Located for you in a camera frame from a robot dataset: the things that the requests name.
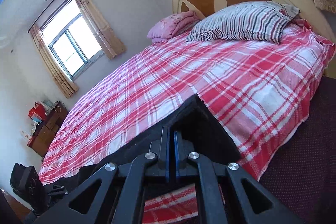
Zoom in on black pants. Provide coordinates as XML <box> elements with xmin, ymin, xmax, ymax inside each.
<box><xmin>55</xmin><ymin>94</ymin><xmax>241</xmax><ymax>192</ymax></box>

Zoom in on brown wooden desk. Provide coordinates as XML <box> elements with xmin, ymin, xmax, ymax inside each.
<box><xmin>27</xmin><ymin>101</ymin><xmax>68</xmax><ymax>157</ymax></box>

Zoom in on red gift bag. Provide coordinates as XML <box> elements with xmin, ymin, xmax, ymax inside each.
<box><xmin>28</xmin><ymin>102</ymin><xmax>47</xmax><ymax>121</ymax></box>

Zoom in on far window left curtain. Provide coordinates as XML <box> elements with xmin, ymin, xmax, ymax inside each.
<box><xmin>29</xmin><ymin>24</ymin><xmax>79</xmax><ymax>99</ymax></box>

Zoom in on window curtain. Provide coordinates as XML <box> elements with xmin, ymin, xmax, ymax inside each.
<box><xmin>29</xmin><ymin>24</ymin><xmax>79</xmax><ymax>99</ymax></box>
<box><xmin>75</xmin><ymin>0</ymin><xmax>126</xmax><ymax>60</ymax></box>

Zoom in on red plaid bed sheet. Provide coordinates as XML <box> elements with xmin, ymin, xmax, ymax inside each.
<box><xmin>38</xmin><ymin>17</ymin><xmax>336</xmax><ymax>224</ymax></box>

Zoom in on far window right curtain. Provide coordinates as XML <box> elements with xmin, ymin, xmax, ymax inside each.
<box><xmin>75</xmin><ymin>0</ymin><xmax>126</xmax><ymax>60</ymax></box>

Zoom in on folded pink blanket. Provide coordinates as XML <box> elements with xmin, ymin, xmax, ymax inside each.
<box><xmin>147</xmin><ymin>11</ymin><xmax>199</xmax><ymax>43</ymax></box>

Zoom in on far window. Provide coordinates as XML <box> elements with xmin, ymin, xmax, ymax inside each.
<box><xmin>41</xmin><ymin>0</ymin><xmax>104</xmax><ymax>80</ymax></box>

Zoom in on striped pillow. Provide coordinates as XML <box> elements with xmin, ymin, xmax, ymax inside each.
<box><xmin>186</xmin><ymin>1</ymin><xmax>300</xmax><ymax>44</ymax></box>

